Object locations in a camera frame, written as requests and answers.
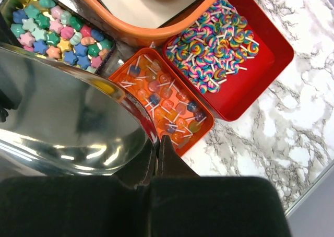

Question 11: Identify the red tray of swirl lollipops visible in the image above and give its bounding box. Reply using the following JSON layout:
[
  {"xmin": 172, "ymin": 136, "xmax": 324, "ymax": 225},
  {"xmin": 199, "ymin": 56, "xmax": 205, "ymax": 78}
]
[{"xmin": 162, "ymin": 0, "xmax": 294, "ymax": 121}]

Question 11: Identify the orange plastic bin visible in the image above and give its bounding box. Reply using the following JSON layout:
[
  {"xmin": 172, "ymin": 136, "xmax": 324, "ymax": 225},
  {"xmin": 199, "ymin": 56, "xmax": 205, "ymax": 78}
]
[{"xmin": 82, "ymin": 0, "xmax": 216, "ymax": 46}]

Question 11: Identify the white plate in bin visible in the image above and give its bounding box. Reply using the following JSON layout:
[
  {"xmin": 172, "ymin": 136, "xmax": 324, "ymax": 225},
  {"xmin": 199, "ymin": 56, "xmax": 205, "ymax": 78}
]
[{"xmin": 100, "ymin": 0, "xmax": 196, "ymax": 29}]

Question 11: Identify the steel candy scoop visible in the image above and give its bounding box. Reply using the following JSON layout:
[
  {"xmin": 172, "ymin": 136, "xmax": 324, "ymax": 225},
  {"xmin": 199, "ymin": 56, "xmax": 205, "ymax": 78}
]
[{"xmin": 1, "ymin": 43, "xmax": 159, "ymax": 177}]

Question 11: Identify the orange tray of clear lollipops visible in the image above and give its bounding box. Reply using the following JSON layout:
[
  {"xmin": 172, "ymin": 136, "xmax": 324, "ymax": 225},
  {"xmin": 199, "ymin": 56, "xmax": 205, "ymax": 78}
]
[{"xmin": 109, "ymin": 48, "xmax": 214, "ymax": 156}]

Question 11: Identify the gold tin of star candies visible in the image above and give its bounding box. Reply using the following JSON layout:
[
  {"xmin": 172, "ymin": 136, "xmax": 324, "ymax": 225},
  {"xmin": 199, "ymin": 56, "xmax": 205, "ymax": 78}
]
[{"xmin": 1, "ymin": 0, "xmax": 116, "ymax": 75}]

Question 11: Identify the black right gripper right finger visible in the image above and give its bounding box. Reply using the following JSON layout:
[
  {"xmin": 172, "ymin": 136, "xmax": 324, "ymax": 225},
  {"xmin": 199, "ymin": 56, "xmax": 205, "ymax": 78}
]
[{"xmin": 150, "ymin": 136, "xmax": 291, "ymax": 236}]

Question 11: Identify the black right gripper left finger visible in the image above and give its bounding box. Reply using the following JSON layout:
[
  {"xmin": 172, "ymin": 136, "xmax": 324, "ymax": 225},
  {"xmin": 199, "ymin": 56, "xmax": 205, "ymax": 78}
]
[{"xmin": 1, "ymin": 147, "xmax": 156, "ymax": 236}]

